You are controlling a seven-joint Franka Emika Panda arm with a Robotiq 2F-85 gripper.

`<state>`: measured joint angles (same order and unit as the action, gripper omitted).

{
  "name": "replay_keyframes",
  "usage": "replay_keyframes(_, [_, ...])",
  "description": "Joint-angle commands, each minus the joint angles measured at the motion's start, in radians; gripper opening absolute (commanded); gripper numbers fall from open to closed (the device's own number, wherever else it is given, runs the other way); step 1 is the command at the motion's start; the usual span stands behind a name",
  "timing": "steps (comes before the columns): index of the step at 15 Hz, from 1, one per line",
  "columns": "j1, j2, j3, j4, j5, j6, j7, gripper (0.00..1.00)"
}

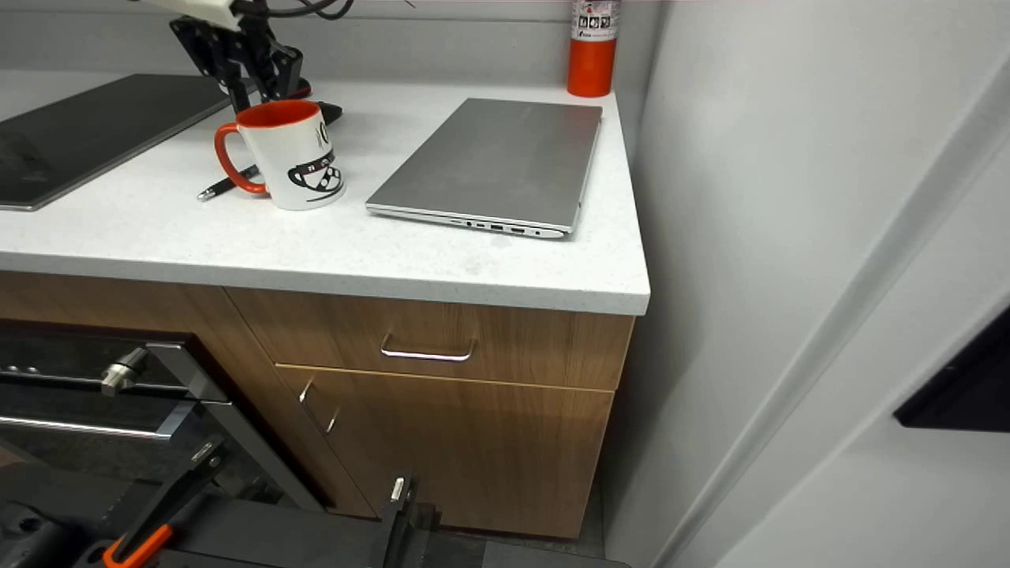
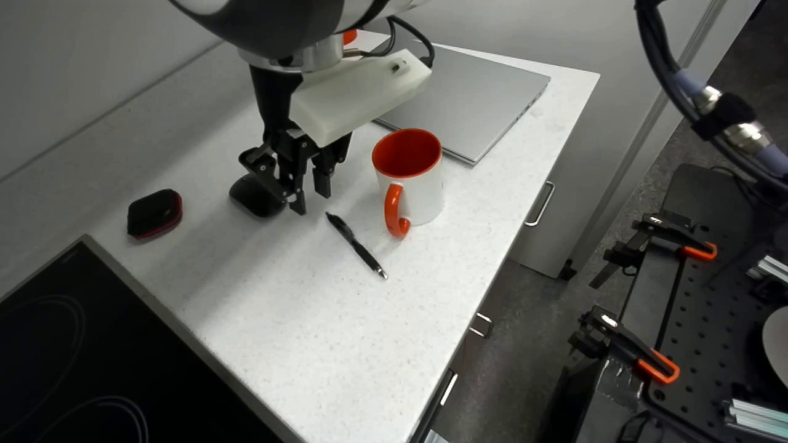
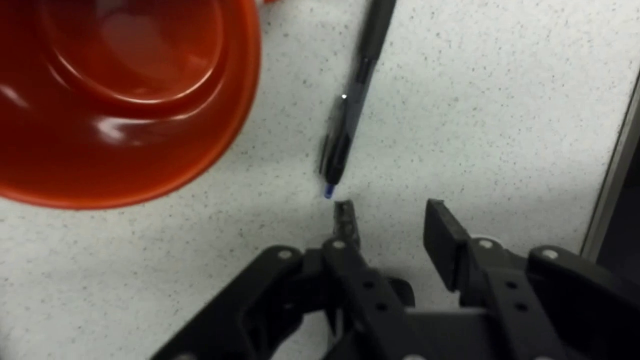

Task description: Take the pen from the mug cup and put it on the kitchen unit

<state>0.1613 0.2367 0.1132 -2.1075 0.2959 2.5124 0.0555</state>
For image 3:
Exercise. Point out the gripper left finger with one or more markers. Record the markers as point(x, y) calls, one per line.
point(350, 280)

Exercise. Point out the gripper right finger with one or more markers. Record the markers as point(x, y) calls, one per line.
point(505, 285)

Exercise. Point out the red mug cup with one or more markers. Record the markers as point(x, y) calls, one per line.
point(125, 100)

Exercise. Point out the black pen with blue tip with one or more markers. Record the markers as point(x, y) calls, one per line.
point(356, 100)

